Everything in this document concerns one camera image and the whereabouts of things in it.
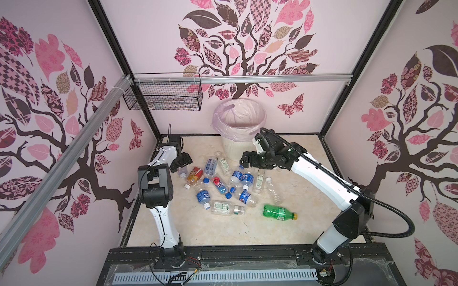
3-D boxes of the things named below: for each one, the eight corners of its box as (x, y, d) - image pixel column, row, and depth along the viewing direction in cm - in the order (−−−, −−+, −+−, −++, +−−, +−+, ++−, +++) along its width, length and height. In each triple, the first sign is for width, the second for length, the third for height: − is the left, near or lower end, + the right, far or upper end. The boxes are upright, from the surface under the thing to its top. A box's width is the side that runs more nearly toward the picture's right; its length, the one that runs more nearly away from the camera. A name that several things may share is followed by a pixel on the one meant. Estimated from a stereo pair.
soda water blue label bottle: (204, 177, 100) (203, 173, 97) (208, 160, 108) (207, 155, 105) (214, 178, 100) (213, 174, 96) (218, 161, 107) (217, 156, 104)
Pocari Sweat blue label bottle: (195, 210, 88) (193, 205, 84) (198, 186, 97) (196, 181, 93) (209, 210, 88) (208, 205, 84) (212, 186, 97) (211, 181, 93)
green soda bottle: (261, 216, 86) (262, 212, 82) (263, 205, 90) (265, 201, 86) (294, 225, 83) (297, 222, 79) (295, 215, 87) (298, 211, 83)
